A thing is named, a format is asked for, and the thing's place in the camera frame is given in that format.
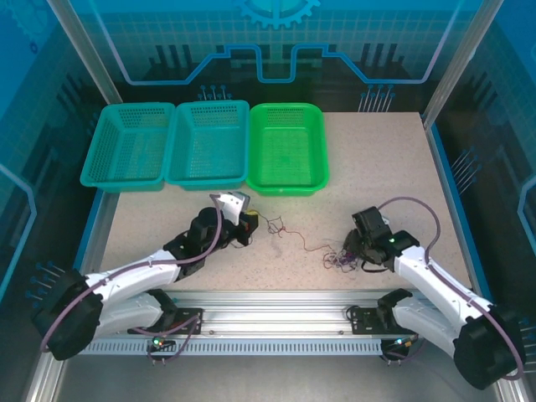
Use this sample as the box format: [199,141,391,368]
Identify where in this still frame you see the thin purple cable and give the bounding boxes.
[321,245,366,274]

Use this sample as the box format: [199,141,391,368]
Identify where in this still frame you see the thin dark cable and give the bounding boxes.
[255,212,286,236]

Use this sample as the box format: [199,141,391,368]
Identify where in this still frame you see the thin red cable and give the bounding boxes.
[278,224,336,255]

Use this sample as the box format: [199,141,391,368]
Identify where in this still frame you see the green plastic basket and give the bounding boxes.
[245,102,330,197]

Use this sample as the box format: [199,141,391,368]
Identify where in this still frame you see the teal plastic basket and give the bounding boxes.
[79,102,176,193]
[164,100,250,192]

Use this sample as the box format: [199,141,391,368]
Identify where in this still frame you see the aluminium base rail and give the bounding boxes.
[85,288,477,357]

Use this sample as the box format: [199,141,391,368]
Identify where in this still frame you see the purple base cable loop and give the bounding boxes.
[145,314,204,366]
[379,334,425,366]

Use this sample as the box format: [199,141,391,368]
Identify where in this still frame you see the slotted grey cable duct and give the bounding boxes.
[79,338,387,357]

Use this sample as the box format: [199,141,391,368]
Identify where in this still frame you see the aluminium frame post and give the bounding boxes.
[421,0,506,129]
[45,0,123,106]

